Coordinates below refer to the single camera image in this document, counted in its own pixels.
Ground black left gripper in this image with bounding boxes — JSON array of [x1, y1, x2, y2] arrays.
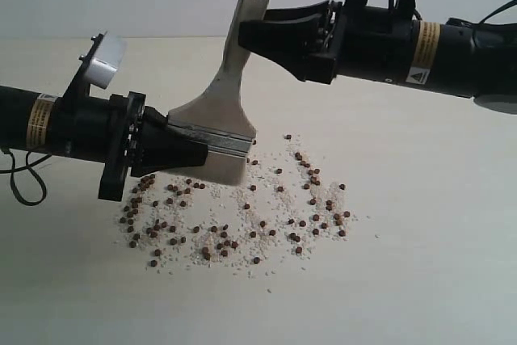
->
[[52, 92, 208, 201]]

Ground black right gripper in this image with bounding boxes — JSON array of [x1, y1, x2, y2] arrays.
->
[[238, 0, 416, 85]]

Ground wooden handle paint brush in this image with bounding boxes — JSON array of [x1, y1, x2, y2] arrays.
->
[[167, 0, 270, 186]]

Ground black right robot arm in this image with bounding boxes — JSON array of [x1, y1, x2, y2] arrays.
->
[[238, 0, 516, 114]]

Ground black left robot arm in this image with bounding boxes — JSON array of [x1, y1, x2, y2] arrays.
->
[[1, 86, 208, 201]]

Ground brown beans and white grains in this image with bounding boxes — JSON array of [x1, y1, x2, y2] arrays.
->
[[116, 136, 382, 299]]

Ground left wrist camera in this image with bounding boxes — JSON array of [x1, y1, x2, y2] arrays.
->
[[82, 32, 127, 90]]

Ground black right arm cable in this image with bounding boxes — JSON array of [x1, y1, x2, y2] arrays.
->
[[472, 0, 517, 31]]

